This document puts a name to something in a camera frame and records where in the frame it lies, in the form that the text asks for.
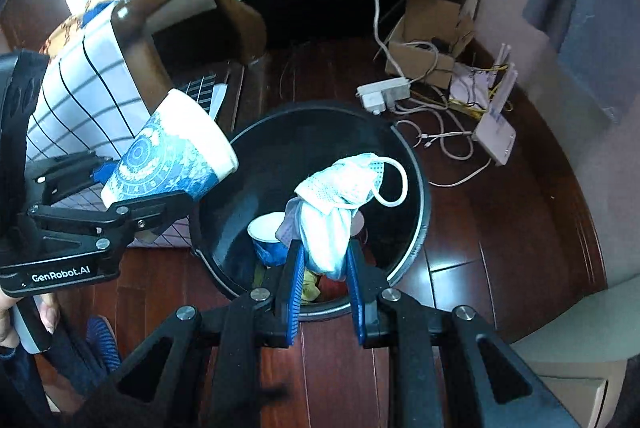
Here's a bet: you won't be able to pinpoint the black trash bin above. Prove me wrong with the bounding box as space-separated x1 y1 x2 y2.
189 101 432 321

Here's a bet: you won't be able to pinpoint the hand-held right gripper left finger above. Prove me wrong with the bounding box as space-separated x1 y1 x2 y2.
72 241 306 428

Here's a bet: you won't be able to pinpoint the white router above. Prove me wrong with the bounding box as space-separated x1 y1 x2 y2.
472 42 518 166

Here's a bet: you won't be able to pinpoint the person's dark trousers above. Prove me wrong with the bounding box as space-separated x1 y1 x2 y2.
0 333 118 428

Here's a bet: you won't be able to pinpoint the grey floor cable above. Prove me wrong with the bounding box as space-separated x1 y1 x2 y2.
394 106 495 189

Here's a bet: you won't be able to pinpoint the blue white face mask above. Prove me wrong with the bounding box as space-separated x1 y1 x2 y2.
285 152 408 280

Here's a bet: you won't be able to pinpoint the dark wooden chair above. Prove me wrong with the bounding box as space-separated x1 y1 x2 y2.
112 0 268 115

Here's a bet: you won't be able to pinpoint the cardboard box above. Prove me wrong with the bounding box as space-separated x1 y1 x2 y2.
384 0 477 90

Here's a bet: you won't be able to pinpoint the yellow cable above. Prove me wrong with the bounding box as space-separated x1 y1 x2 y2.
447 63 516 115

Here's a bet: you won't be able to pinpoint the white power strip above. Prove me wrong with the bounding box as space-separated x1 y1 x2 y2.
356 77 412 115

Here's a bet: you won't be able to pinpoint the person's left hand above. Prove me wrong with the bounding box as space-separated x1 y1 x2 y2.
0 293 63 361

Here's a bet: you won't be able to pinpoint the white checked tablecloth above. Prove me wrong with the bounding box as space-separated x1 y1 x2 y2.
27 1 232 250

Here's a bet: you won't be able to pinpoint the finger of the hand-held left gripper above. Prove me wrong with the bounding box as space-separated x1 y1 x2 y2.
27 189 196 255
22 151 121 196

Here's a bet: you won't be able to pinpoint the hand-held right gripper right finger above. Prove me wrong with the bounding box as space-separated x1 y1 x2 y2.
345 238 581 428

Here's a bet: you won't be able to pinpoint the grey curtain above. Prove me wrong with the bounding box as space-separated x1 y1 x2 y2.
522 0 640 125

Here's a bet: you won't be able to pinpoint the white blue patterned paper cup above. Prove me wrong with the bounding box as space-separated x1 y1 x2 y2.
100 88 240 221

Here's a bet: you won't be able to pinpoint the beige stool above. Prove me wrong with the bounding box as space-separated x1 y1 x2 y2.
514 288 640 428

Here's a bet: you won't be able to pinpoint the yellow cloth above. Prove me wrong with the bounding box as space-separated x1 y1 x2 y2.
252 258 322 305

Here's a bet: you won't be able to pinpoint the blue slipper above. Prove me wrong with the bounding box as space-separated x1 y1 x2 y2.
85 315 122 375

